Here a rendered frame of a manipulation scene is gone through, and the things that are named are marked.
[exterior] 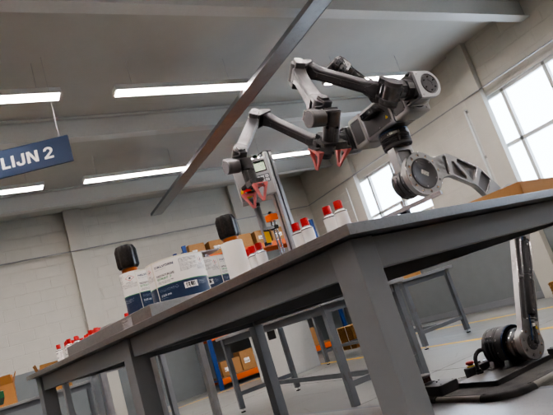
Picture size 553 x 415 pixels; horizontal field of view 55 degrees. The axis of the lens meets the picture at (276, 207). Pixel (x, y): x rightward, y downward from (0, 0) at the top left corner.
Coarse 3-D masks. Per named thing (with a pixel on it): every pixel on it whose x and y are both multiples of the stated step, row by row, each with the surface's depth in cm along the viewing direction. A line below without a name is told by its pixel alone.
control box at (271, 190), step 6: (264, 156) 252; (234, 174) 250; (240, 174) 250; (258, 174) 250; (270, 174) 250; (240, 180) 249; (240, 186) 248; (270, 186) 249; (240, 192) 248; (270, 192) 248; (240, 198) 252; (252, 198) 248; (258, 198) 249; (270, 198) 256; (246, 204) 253
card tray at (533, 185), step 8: (512, 184) 140; (520, 184) 138; (528, 184) 141; (536, 184) 144; (544, 184) 147; (552, 184) 150; (496, 192) 143; (504, 192) 141; (512, 192) 140; (520, 192) 138; (528, 192) 140; (480, 200) 147
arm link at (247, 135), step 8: (256, 112) 258; (248, 120) 256; (256, 120) 257; (248, 128) 249; (256, 128) 256; (240, 136) 242; (248, 136) 243; (240, 144) 234; (248, 144) 237; (232, 152) 230
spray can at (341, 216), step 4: (336, 200) 203; (340, 200) 203; (336, 204) 203; (340, 204) 203; (336, 208) 203; (340, 208) 202; (336, 212) 202; (340, 212) 201; (344, 212) 201; (336, 216) 202; (340, 216) 201; (344, 216) 201; (348, 216) 202; (336, 220) 203; (340, 220) 201; (344, 220) 200; (348, 220) 201; (340, 224) 201; (344, 224) 200
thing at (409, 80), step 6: (408, 72) 217; (402, 78) 220; (408, 78) 218; (414, 78) 216; (408, 84) 214; (414, 84) 215; (408, 90) 214; (414, 90) 215; (420, 90) 215; (402, 96) 215; (408, 96) 215; (414, 96) 216; (420, 96) 214; (408, 102) 220; (414, 102) 218
